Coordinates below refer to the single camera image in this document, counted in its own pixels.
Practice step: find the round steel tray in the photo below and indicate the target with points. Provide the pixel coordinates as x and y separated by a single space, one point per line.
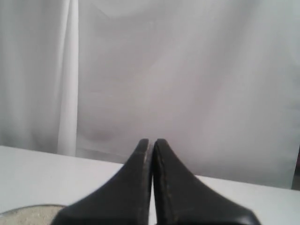
28 209

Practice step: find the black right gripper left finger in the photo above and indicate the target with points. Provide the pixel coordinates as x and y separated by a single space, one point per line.
123 200

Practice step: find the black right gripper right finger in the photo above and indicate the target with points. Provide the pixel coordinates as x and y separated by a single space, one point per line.
182 199

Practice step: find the rice in steel tray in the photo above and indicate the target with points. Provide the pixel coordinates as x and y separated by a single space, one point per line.
28 218

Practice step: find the white backdrop curtain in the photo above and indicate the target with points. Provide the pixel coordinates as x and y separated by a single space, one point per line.
218 79

